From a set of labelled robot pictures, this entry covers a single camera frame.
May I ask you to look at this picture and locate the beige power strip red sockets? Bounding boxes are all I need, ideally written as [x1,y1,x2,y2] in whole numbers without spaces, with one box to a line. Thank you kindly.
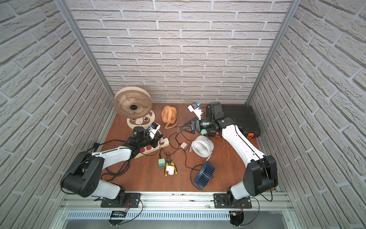
[135,138,170,159]

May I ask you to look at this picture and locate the green plug adapter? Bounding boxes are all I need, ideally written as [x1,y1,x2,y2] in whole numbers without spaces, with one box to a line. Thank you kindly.
[158,158,166,168]

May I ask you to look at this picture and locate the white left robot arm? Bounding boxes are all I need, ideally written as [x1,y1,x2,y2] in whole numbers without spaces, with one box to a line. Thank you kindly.
[60,127,163,199]

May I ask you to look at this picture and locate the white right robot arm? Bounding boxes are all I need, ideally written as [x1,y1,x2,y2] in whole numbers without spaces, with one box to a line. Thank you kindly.
[180,102,278,201]

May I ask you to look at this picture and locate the small white desk fan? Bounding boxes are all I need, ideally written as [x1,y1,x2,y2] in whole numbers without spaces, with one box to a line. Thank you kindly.
[190,135,214,160]

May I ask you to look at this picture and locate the pink plug adapter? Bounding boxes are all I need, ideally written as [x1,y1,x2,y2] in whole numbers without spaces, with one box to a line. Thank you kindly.
[180,142,189,151]

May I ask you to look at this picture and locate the small orange desk fan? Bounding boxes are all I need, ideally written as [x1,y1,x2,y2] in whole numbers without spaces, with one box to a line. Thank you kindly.
[161,106,178,129]

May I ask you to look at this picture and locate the large beige desk fan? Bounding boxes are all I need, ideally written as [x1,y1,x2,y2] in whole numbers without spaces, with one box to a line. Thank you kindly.
[113,86,155,129]

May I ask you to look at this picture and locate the navy blue desk fan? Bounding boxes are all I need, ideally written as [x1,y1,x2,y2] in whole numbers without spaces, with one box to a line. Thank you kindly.
[194,162,215,190]

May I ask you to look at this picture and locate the small green adapter by case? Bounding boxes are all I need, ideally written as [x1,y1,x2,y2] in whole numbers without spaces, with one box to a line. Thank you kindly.
[200,129,207,135]

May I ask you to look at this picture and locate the black plastic tool case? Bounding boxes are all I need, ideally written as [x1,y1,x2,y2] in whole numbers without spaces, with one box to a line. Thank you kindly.
[222,105,261,138]

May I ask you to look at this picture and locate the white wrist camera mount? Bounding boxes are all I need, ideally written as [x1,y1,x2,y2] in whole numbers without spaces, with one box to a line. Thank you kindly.
[188,103,203,120]

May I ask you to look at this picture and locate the thin black fan cable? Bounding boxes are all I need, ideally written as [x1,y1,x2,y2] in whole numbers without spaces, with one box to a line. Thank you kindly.
[156,125,201,171]

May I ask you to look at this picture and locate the navy fan black cable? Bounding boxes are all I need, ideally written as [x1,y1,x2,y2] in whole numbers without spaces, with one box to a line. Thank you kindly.
[189,164,204,192]

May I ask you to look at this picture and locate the yellow handled pliers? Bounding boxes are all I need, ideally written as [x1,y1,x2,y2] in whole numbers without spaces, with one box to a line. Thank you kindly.
[165,152,177,177]

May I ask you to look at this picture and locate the black power strip cord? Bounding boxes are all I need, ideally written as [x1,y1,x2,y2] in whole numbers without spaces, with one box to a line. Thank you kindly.
[85,139,135,182]

